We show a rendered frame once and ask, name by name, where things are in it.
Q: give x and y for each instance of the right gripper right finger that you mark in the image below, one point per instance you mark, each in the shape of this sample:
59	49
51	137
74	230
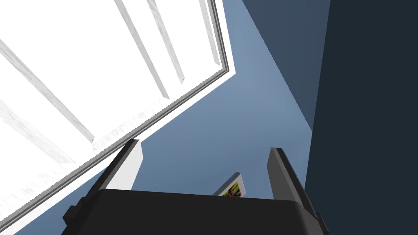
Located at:
283	176

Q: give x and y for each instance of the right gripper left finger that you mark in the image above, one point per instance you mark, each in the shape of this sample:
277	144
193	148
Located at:
125	166

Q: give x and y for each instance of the white panelled door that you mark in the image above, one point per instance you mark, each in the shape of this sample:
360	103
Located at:
81	75

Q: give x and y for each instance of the colourful framed wall picture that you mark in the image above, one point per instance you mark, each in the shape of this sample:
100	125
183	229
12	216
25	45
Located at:
232	187

